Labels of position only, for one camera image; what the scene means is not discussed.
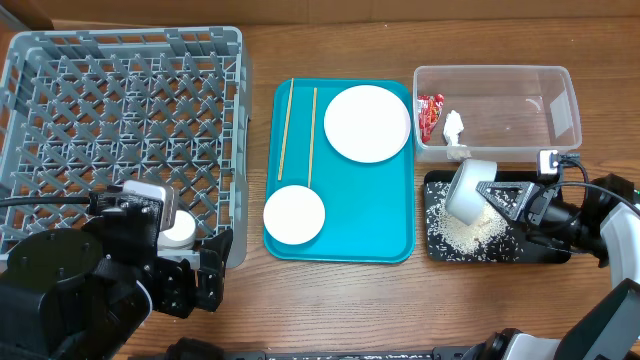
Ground white paper cup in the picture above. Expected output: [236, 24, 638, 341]
[157, 210, 197, 250]

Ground rice grains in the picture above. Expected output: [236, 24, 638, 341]
[424, 182, 524, 263]

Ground grey metal bowl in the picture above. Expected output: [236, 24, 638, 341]
[445, 159, 497, 225]

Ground pink-white bowl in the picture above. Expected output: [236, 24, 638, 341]
[263, 185, 326, 245]

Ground white tissue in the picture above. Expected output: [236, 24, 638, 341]
[443, 110, 471, 161]

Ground red snack wrapper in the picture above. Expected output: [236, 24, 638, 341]
[417, 94, 444, 143]

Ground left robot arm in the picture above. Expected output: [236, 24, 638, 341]
[1, 191, 233, 359]

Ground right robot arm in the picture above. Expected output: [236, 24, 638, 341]
[463, 174, 639, 359]

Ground black waste tray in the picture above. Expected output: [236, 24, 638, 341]
[423, 170, 571, 264]

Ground clear plastic bin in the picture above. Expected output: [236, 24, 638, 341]
[413, 65, 582, 163]

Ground teal serving tray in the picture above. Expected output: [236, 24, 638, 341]
[264, 78, 416, 263]

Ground large white plate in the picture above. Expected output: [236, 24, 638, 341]
[323, 85, 410, 164]

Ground left wooden chopstick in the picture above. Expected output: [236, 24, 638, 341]
[277, 78, 295, 181]

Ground wooden chopstick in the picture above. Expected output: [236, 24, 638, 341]
[307, 87, 318, 189]
[277, 78, 295, 181]

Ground grey plastic dish rack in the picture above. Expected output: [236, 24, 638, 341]
[1, 26, 252, 267]

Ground right wooden chopstick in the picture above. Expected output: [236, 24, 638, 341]
[307, 87, 318, 189]

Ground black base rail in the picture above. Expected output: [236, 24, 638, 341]
[130, 338, 501, 360]

